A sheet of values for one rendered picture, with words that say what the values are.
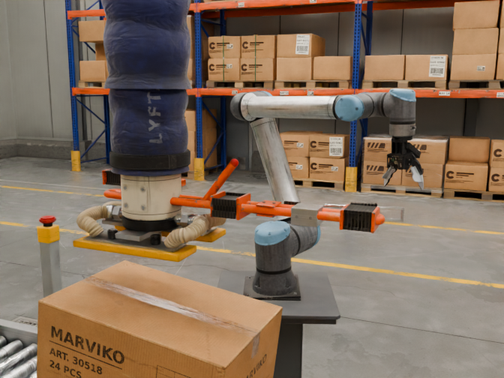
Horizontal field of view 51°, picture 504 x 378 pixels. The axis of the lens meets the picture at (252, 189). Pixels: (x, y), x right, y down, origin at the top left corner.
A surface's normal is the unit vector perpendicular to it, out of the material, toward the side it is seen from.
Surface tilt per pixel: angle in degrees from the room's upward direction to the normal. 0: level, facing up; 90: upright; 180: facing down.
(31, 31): 90
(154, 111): 105
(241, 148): 90
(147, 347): 90
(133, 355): 90
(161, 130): 75
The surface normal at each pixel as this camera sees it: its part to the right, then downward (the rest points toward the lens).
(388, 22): -0.37, 0.17
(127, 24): -0.24, -0.05
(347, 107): -0.59, 0.20
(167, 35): 0.67, -0.15
